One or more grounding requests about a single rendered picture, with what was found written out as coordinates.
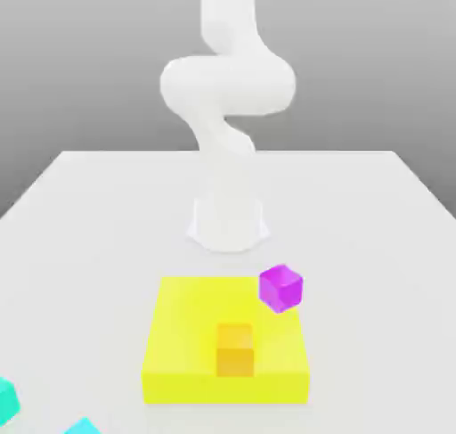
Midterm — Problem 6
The small orange cube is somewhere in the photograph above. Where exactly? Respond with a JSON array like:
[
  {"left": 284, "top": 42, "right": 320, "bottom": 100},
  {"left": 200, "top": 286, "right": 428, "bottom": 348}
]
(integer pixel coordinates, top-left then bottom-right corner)
[{"left": 216, "top": 322, "right": 256, "bottom": 379}]

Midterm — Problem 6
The large yellow box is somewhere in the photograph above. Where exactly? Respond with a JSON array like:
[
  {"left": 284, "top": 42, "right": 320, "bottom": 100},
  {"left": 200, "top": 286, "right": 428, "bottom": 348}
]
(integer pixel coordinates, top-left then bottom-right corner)
[{"left": 141, "top": 275, "right": 310, "bottom": 405}]

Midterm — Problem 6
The small magenta cube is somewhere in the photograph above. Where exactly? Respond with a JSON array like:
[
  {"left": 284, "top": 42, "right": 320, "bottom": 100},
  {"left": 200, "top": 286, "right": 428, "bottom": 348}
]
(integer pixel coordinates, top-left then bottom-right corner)
[{"left": 258, "top": 263, "right": 305, "bottom": 315}]

